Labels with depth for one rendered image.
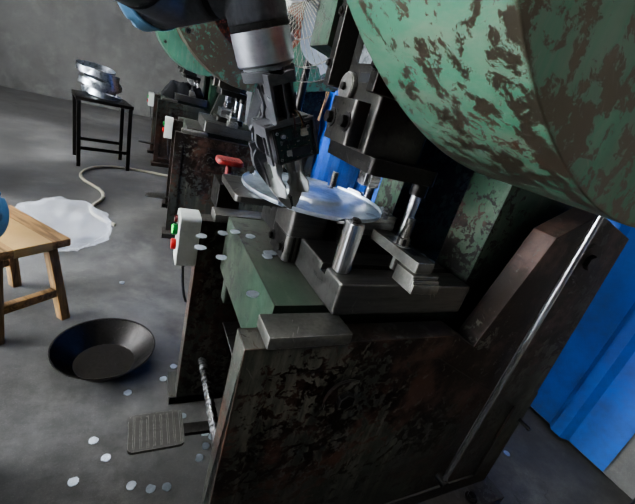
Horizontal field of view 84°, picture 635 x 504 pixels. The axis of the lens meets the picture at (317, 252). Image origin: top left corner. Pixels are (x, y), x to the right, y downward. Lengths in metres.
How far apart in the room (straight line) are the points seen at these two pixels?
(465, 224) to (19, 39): 7.11
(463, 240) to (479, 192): 0.10
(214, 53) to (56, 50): 5.51
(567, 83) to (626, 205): 0.17
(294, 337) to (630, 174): 0.41
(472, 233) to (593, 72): 0.52
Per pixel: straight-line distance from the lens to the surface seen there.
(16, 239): 1.46
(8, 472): 1.21
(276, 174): 0.55
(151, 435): 1.01
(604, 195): 0.39
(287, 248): 0.70
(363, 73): 0.74
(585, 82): 0.31
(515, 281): 0.81
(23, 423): 1.30
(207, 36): 1.98
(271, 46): 0.49
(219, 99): 3.97
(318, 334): 0.54
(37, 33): 7.38
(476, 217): 0.79
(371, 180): 0.76
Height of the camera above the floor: 0.95
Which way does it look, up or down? 22 degrees down
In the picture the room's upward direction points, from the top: 16 degrees clockwise
